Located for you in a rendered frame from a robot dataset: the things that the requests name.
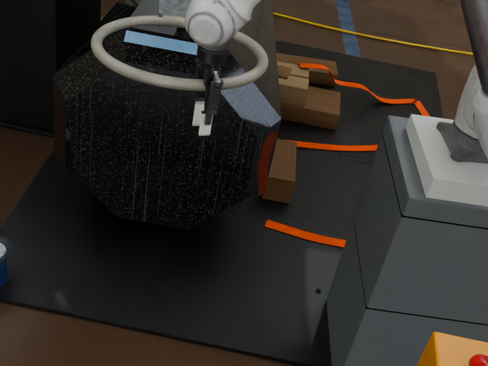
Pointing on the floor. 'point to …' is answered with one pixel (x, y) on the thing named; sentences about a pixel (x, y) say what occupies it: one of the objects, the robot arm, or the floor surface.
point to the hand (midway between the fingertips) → (202, 119)
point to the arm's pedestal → (407, 266)
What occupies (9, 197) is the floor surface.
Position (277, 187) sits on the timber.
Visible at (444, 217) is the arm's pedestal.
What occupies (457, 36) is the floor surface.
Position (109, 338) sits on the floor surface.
